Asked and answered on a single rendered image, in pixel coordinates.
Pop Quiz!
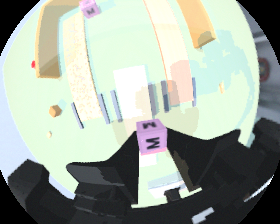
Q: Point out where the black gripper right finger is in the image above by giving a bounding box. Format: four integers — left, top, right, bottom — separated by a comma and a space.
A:
167, 128, 241, 192

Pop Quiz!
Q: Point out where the pink cube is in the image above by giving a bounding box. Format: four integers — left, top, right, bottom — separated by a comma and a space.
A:
136, 119, 167, 156

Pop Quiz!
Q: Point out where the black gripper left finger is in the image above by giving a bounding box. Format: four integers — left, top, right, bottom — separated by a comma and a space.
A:
65, 131, 140, 205

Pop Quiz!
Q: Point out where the small tan cube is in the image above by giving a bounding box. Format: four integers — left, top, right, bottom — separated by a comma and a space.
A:
48, 104, 62, 117

